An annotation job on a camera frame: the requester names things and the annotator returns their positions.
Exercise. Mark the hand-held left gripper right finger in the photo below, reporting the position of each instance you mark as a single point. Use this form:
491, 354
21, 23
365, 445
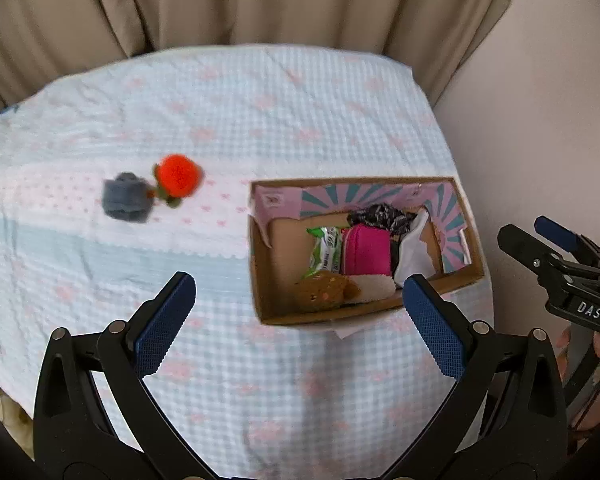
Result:
432, 330

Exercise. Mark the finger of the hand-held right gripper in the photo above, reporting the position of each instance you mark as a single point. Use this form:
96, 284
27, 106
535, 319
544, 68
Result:
560, 234
530, 250

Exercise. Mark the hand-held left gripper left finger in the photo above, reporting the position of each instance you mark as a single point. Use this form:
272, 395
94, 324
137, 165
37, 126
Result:
165, 325

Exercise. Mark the white plastic bag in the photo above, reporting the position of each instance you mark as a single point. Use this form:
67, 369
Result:
417, 255

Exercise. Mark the pink pouch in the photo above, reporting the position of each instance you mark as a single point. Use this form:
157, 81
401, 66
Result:
367, 250

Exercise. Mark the brown plush toy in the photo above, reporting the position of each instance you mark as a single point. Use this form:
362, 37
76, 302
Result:
325, 292

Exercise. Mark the black patterned cloth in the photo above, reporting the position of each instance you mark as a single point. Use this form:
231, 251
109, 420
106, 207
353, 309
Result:
380, 217

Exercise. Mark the cardboard box with pink lining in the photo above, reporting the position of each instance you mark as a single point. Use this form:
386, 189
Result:
280, 270

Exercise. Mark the green tissue packet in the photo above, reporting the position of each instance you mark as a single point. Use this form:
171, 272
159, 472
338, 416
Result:
325, 252

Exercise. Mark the grey knitted toy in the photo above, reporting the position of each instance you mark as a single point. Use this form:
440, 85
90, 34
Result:
126, 197

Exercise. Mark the beige curtain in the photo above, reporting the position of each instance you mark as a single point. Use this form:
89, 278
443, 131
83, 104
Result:
230, 5

